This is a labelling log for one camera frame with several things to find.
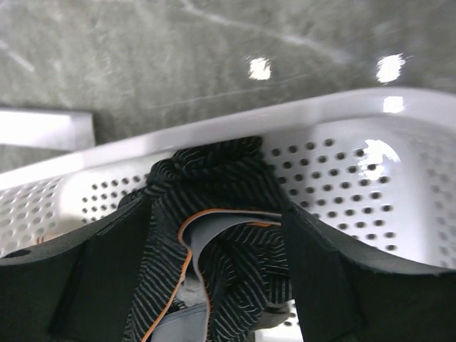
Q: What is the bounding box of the white drying rack stand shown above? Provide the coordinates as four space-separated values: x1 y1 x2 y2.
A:
0 108 95 151

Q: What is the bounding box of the black striped underwear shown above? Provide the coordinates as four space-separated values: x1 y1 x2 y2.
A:
120 137 293 341

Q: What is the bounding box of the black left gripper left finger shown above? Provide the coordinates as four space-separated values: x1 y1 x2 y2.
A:
1 198 150 341

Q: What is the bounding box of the white perforated basket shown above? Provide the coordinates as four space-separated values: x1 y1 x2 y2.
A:
0 86 456 342

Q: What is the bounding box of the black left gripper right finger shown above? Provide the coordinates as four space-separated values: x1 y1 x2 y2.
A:
281 204 455 341

